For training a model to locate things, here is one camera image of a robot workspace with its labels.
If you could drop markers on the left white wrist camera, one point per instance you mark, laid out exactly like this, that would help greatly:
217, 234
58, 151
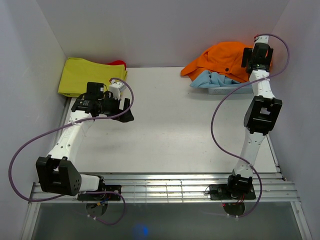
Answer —
116, 89

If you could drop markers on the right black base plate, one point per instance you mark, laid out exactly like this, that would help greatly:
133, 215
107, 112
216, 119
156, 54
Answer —
223, 192

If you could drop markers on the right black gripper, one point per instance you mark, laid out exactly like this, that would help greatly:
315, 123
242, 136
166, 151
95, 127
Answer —
247, 55

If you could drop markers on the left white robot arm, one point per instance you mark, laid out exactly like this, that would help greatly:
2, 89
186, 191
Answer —
57, 172

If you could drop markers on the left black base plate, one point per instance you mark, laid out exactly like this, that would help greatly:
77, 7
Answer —
105, 196

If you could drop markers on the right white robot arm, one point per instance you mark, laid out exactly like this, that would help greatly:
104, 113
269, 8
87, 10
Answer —
259, 119

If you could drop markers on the white plastic basket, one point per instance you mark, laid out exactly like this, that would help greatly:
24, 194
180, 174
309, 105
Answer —
226, 89

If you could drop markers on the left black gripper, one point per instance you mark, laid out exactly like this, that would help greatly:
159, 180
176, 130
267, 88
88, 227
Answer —
126, 117

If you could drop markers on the folded red trousers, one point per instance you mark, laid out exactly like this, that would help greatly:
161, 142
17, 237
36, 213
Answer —
117, 63

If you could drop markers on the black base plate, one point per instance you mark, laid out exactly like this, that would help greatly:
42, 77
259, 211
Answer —
223, 192
105, 196

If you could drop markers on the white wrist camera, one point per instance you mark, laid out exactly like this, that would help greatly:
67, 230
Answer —
261, 39
116, 89

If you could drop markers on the light blue trousers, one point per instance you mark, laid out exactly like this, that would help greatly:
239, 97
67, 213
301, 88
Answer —
208, 79

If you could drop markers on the folded yellow trousers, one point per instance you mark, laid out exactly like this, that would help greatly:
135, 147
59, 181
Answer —
77, 72

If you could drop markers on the orange trousers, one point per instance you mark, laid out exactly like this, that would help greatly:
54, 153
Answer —
224, 58

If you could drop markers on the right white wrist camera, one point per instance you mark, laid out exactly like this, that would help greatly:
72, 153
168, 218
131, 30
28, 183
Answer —
261, 39

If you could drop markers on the aluminium rail frame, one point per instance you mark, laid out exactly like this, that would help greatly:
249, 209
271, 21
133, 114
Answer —
174, 148

